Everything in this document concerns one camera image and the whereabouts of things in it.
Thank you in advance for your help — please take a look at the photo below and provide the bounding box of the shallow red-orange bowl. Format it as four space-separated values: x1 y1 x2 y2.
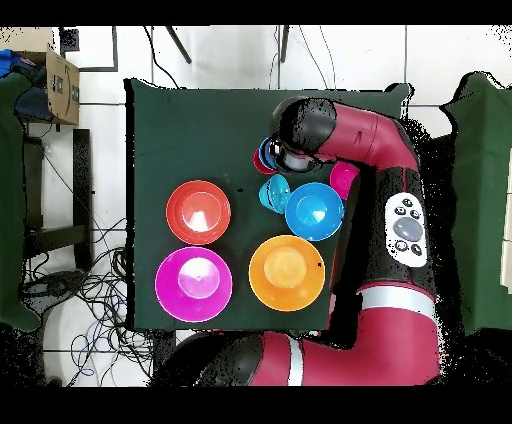
165 179 232 246

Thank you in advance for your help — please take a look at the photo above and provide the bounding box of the blue cup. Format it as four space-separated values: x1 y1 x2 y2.
258 136 279 171

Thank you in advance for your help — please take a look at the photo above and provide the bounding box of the large pink bowl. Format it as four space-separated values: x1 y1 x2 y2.
154 246 234 324

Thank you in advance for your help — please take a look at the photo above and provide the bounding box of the medium blue bowl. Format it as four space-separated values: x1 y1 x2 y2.
284 182 345 242

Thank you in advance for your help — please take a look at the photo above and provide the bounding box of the green side table cloth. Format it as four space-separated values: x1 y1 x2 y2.
0 71 45 331
439 71 512 337

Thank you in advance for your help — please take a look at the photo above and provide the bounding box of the large orange bowl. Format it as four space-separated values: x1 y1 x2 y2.
248 234 326 312

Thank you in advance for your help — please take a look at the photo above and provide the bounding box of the small crimson bowl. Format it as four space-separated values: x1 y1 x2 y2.
329 160 361 201

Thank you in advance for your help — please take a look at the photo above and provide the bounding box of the dark bag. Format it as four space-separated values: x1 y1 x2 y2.
15 65 55 123

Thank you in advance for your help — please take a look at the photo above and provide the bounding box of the cardboard box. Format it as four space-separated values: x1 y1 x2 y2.
0 26 81 126

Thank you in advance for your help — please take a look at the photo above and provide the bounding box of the black metal frame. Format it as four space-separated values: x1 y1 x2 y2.
22 128 94 273

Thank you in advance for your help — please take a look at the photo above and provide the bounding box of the red cup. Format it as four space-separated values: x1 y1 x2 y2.
252 146 277 176

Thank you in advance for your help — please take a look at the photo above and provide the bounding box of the dark green table cloth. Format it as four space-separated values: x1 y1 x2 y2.
124 77 413 333

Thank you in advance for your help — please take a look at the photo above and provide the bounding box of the black stand leg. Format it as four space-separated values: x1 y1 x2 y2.
276 25 291 64
163 25 193 65

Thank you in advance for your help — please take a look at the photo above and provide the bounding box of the small light blue bowl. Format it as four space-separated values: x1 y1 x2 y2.
258 173 292 215

